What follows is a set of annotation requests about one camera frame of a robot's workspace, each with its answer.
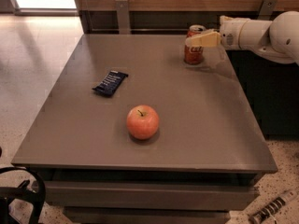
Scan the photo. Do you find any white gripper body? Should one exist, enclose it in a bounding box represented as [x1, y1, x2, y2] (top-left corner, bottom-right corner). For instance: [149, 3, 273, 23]
[220, 18, 249, 50]

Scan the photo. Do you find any red coke can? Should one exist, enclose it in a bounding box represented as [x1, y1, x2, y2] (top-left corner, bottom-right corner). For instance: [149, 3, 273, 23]
[184, 24, 206, 65]

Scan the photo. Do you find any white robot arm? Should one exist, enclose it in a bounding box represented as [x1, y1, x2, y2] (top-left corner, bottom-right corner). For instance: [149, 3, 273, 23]
[185, 11, 299, 65]

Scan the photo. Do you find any striped robot base part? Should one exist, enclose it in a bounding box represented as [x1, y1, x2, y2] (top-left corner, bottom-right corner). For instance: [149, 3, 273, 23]
[249, 189, 298, 224]

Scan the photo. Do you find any red apple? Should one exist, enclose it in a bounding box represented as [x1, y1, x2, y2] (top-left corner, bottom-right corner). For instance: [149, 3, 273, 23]
[126, 105, 159, 140]

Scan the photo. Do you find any dark blue snack bar wrapper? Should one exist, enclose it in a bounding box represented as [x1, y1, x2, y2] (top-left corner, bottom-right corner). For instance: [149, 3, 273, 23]
[93, 70, 128, 97]

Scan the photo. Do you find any grey drawer cabinet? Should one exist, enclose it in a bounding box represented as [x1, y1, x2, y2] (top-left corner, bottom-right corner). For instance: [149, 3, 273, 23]
[13, 35, 277, 224]

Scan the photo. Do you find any right grey metal bracket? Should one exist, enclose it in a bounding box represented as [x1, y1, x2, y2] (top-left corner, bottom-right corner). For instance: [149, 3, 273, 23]
[257, 0, 278, 21]

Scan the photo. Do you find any grey metal bracket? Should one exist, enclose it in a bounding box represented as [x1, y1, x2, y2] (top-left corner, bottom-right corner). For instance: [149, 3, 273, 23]
[257, 0, 278, 21]
[115, 0, 131, 35]

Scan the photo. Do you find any left grey metal bracket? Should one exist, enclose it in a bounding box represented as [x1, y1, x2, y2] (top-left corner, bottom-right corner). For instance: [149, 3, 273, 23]
[115, 0, 131, 35]

